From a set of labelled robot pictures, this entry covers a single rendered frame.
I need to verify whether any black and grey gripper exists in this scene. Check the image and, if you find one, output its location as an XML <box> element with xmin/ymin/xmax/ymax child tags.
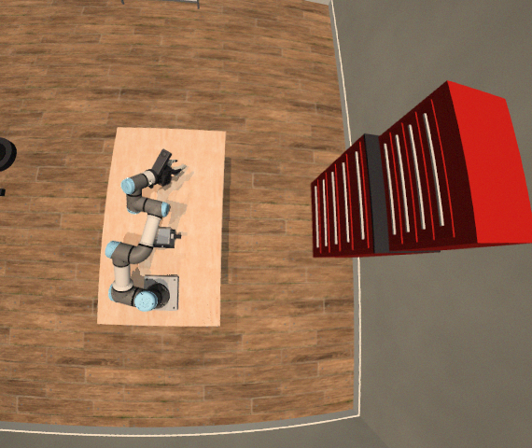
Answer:
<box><xmin>146</xmin><ymin>160</ymin><xmax>187</xmax><ymax>189</ymax></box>

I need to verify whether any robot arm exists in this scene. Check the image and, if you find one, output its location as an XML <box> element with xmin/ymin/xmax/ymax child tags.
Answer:
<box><xmin>105</xmin><ymin>148</ymin><xmax>173</xmax><ymax>312</ymax></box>

